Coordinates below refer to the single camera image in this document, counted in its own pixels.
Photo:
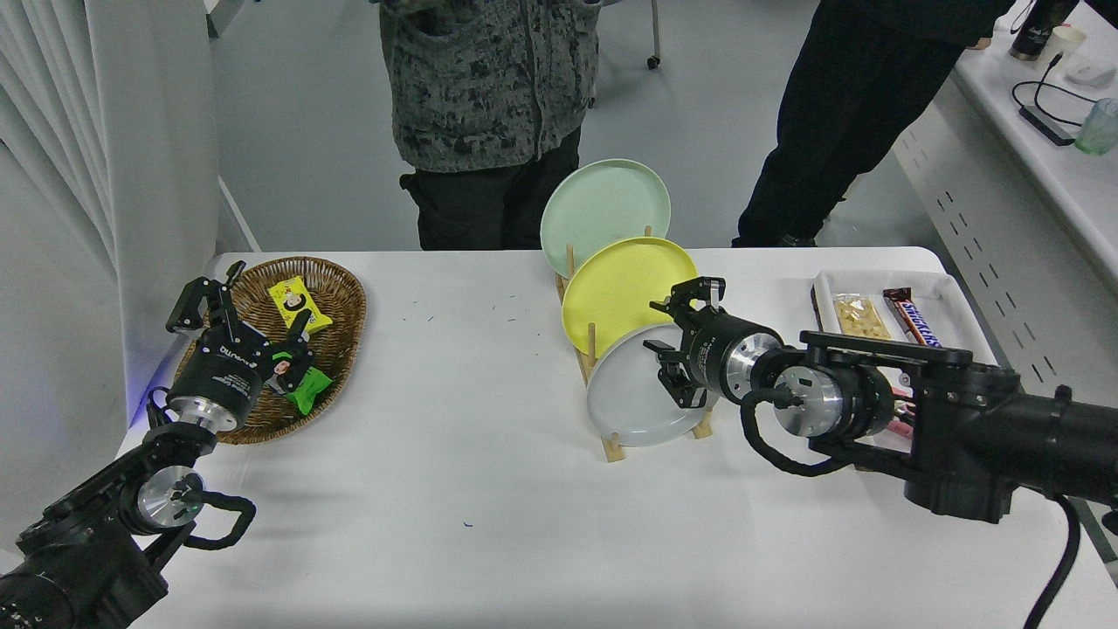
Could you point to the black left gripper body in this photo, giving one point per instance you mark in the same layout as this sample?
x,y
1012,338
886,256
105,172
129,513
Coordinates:
x,y
223,371

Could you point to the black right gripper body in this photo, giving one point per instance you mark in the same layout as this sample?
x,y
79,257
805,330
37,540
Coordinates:
x,y
709,349

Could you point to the grey plate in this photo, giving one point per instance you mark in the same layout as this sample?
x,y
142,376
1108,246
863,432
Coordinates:
x,y
629,402

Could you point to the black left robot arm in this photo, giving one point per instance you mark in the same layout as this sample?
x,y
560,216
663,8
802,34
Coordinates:
x,y
87,550

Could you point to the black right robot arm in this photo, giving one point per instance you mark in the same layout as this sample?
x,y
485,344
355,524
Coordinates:
x,y
961,411

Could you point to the yellow plate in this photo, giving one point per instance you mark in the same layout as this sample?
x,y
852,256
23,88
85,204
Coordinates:
x,y
620,293

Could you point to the wooden plate rack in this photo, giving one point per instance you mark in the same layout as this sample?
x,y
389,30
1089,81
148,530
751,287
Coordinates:
x,y
614,450

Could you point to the pale green plate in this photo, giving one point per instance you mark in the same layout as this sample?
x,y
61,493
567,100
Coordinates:
x,y
603,205

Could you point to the person's hand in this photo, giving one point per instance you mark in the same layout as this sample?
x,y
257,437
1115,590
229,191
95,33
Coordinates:
x,y
982,42

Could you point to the green snack packet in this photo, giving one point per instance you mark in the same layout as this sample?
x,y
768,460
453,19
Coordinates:
x,y
313,390

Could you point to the yellow snack packet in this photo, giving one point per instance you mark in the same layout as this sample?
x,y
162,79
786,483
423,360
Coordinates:
x,y
293,301

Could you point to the brown wicker basket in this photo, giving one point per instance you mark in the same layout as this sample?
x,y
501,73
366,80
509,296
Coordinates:
x,y
336,288

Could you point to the clear cracker packet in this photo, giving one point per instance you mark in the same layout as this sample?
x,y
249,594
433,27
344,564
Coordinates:
x,y
860,316

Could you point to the brown chocolate bar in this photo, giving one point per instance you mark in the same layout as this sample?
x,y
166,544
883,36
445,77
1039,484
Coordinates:
x,y
913,316

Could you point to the pink snack packet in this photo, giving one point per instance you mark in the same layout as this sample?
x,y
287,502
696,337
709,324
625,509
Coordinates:
x,y
901,425

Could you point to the white curtain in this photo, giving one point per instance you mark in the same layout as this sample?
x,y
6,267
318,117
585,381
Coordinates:
x,y
87,131

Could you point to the person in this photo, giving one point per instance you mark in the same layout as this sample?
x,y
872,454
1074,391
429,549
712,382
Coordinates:
x,y
489,87
838,114

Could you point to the chair leg with caster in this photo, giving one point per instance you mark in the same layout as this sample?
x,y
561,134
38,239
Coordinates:
x,y
653,59

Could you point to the white tray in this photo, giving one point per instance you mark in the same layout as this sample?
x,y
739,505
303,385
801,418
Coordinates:
x,y
961,306

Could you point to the white side table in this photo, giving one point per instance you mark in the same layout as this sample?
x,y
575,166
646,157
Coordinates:
x,y
1004,227

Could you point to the black bottle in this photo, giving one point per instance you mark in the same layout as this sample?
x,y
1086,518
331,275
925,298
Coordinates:
x,y
1035,35

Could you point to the translucent green cup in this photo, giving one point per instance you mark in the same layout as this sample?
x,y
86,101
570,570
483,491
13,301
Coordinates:
x,y
1099,129

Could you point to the white paper cup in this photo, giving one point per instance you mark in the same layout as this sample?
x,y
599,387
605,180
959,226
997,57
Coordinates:
x,y
1067,42

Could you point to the white computer mouse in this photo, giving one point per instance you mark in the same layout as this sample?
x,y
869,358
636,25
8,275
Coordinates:
x,y
1092,73

